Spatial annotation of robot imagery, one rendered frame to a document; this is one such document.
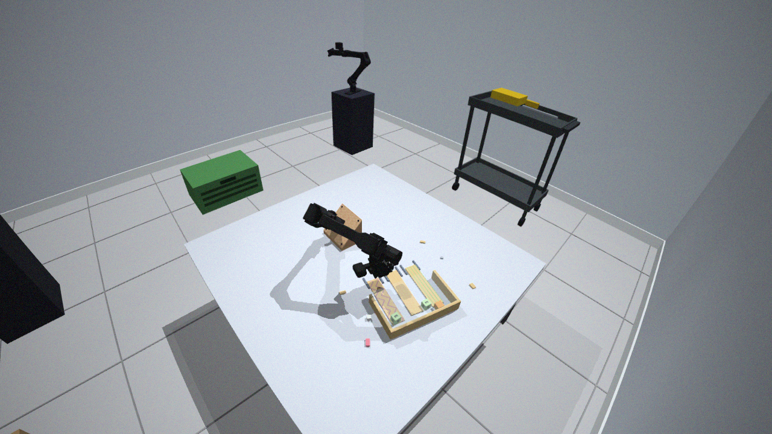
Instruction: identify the tan wooden open-top frame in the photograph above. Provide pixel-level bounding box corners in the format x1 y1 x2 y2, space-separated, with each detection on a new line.
369 268 461 340

